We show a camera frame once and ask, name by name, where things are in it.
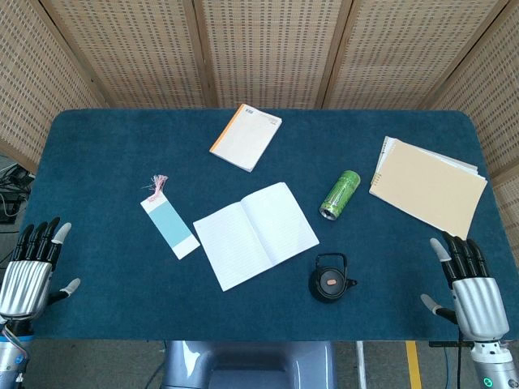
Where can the closed orange-spined notebook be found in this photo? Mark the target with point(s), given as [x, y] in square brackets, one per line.
[246, 138]

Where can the tan spiral notebook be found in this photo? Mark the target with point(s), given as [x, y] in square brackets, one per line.
[427, 187]

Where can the black teapot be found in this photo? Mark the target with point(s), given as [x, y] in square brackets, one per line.
[330, 280]

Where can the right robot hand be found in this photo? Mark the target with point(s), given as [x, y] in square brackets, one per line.
[478, 300]

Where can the blue felt table mat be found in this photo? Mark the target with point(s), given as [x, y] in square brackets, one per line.
[259, 227]

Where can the woven bamboo folding screen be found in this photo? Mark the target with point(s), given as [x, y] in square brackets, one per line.
[259, 52]

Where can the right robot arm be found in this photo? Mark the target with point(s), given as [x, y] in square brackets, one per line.
[494, 362]

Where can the blue and white tasselled bookmark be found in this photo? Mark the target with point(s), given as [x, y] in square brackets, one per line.
[168, 219]

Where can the open lined notebook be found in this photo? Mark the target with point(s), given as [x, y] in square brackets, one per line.
[255, 236]

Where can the grey robot torso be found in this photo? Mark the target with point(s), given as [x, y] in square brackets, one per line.
[248, 364]

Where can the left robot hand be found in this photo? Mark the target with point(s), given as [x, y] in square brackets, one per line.
[25, 281]

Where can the green drink can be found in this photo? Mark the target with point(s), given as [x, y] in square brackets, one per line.
[340, 195]

